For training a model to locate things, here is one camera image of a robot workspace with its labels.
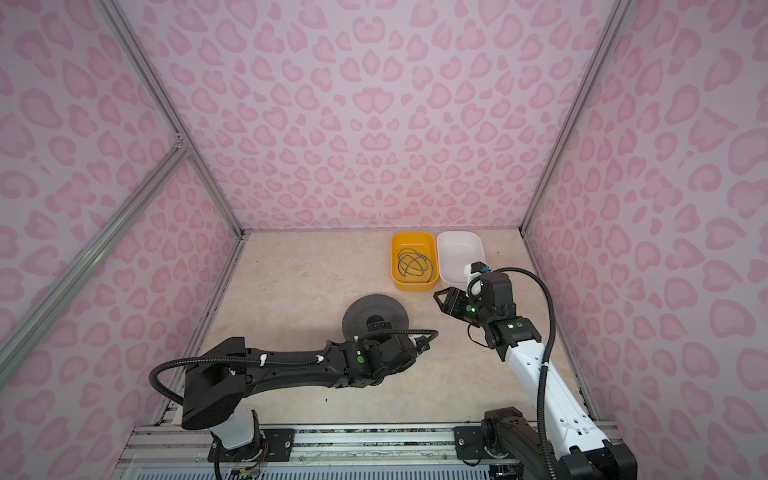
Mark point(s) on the white plastic bin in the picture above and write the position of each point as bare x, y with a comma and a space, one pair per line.
457, 251

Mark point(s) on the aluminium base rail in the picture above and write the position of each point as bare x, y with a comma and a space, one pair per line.
324, 451

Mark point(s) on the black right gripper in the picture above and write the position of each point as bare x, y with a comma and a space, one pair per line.
454, 301

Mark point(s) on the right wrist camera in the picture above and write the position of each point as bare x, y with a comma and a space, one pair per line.
473, 272

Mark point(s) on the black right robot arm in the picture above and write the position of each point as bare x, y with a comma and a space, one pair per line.
563, 442

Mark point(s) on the yellow plastic bin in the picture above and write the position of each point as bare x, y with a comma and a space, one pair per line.
414, 261

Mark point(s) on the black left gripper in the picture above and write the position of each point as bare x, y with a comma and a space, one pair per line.
381, 338

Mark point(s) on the aluminium frame diagonal strut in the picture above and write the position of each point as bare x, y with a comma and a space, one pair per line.
38, 320

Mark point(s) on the dark grey cable spool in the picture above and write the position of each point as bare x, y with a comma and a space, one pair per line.
371, 313

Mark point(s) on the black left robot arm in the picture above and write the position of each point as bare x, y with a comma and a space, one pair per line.
236, 431

